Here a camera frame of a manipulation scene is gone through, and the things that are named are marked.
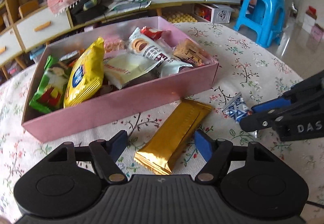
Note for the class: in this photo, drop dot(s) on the blue plastic stool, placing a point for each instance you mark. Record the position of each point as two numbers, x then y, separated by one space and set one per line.
265 17

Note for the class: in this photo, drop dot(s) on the gold foil snack bar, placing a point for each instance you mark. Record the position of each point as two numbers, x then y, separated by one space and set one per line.
161 153

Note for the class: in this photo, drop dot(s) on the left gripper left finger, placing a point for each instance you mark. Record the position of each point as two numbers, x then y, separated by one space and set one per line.
105 155

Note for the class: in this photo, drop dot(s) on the black storage basket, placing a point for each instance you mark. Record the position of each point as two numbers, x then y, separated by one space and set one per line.
87 10

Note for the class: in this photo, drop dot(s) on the red white packet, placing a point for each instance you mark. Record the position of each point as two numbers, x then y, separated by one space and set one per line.
153 33

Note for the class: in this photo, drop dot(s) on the yellow egg tray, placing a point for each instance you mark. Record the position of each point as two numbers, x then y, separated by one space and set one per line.
179 17

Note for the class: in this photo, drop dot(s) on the blue white small packet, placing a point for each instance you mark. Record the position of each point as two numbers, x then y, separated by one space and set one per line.
236 108

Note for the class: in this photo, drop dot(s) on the pink rice cracker packet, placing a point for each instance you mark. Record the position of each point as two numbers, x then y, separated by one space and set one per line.
113 43

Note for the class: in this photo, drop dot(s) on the pale green cookie packet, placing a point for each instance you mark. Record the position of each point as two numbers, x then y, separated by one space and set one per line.
142 45

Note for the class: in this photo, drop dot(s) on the yellow cracker packet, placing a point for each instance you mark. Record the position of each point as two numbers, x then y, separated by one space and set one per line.
86 76

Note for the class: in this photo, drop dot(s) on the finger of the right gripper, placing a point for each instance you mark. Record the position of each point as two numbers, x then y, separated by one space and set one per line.
263 120
299 91

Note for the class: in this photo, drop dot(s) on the green snack packet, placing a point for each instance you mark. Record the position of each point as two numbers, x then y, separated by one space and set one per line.
51 90

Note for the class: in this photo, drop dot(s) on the white decorated box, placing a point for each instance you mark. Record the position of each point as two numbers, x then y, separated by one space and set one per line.
217 14

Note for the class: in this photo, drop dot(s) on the wooden tv cabinet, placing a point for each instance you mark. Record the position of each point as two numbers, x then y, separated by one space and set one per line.
21 34

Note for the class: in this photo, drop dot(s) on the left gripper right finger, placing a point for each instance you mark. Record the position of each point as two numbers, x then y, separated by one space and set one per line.
216 153

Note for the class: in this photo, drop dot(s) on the clear wafer packet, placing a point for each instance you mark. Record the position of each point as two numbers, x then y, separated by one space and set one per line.
190 52

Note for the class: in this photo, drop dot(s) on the cream yellow biscuit packet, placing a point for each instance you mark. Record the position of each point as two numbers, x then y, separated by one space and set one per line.
126 67

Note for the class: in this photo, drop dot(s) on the pink cardboard box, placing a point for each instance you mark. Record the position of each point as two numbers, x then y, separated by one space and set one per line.
118 104

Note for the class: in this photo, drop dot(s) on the orange silver snack packet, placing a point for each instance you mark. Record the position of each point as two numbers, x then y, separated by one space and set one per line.
71 56

